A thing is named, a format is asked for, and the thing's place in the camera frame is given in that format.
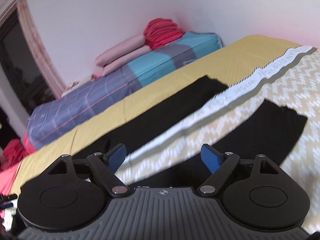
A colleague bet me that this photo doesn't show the pink curtain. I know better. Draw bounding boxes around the pink curtain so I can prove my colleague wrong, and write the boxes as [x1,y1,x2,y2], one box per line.
[1,0,66,99]

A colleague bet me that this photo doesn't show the red folded cloth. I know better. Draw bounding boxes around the red folded cloth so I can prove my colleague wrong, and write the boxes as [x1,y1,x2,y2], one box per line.
[143,18,184,50]

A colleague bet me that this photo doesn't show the pink folded blanket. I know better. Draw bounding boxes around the pink folded blanket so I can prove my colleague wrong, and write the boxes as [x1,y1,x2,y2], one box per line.
[94,35,151,77]

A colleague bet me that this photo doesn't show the pink fleece blanket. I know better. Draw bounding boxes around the pink fleece blanket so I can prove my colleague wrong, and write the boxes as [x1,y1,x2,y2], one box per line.
[0,133,38,221]

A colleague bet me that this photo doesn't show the blue plaid folded quilt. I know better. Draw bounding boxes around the blue plaid folded quilt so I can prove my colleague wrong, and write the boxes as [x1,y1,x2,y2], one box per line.
[25,31,223,150]

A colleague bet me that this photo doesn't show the red clothes pile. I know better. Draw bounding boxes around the red clothes pile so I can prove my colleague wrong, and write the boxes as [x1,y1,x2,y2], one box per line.
[1,139,28,171]

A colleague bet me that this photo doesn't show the black knit pants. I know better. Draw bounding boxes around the black knit pants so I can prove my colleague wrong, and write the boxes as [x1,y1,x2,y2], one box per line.
[74,76,308,188]

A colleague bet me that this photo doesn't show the yellow patterned bedspread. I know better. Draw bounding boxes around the yellow patterned bedspread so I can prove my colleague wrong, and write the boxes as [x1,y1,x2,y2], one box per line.
[12,35,319,239]

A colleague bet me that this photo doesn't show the dark window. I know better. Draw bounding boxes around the dark window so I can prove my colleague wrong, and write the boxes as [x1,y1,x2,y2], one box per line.
[1,10,55,114]

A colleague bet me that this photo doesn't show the white cloth behind quilt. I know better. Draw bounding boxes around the white cloth behind quilt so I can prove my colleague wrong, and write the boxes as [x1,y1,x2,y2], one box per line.
[61,75,96,97]

